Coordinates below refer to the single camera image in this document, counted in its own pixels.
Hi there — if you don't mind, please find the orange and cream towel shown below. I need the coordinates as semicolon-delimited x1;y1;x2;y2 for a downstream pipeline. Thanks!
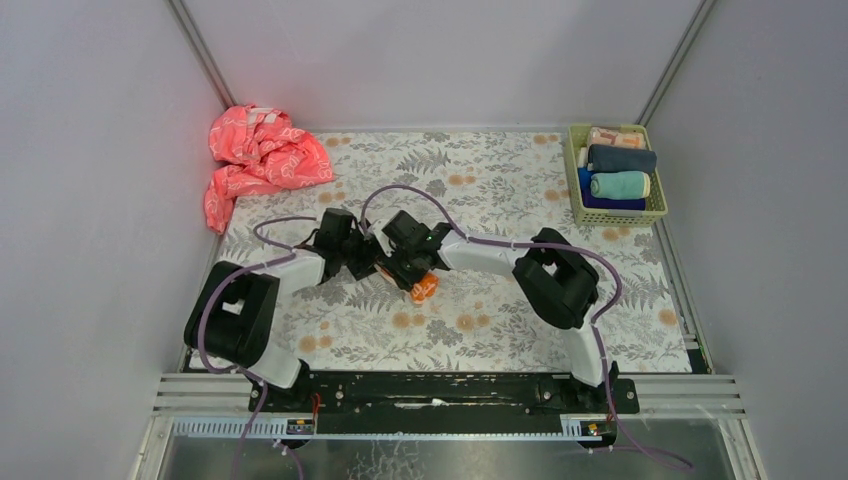
377;267;440;305

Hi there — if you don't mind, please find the yellow and teal towel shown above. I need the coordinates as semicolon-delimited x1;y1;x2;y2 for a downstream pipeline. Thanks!
591;171;651;200

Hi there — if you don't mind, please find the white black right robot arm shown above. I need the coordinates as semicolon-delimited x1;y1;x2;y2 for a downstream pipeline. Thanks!
365;211;608;388

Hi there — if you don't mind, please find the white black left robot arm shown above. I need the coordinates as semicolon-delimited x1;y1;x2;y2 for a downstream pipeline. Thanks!
183;208;382;389

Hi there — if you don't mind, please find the floral patterned table mat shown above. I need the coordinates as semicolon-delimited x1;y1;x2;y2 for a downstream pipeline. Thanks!
220;132;691;373

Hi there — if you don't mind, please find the pink patterned towel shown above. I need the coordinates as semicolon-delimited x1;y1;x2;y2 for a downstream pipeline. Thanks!
203;104;335;234

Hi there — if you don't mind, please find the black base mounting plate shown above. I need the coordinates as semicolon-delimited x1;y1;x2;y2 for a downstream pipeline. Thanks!
248;370;640;436

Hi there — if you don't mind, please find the rolled purple towel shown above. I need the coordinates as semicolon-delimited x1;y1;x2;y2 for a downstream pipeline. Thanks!
581;189;647;211

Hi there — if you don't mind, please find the rolled blue towel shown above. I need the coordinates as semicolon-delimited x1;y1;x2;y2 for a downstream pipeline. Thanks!
577;168;593;197

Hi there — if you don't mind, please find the rolled dark grey towel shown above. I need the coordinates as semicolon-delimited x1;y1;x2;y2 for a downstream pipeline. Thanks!
587;144;657;174

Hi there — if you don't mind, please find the pale green plastic basket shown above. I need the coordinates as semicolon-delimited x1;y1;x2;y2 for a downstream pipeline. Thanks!
564;124;669;227

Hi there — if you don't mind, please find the rolled peach patterned towel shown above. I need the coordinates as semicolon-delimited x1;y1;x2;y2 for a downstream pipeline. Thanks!
587;127;648;150

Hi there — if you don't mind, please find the white slotted cable duct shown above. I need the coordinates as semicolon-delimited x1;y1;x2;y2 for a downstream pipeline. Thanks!
173;416;315;439

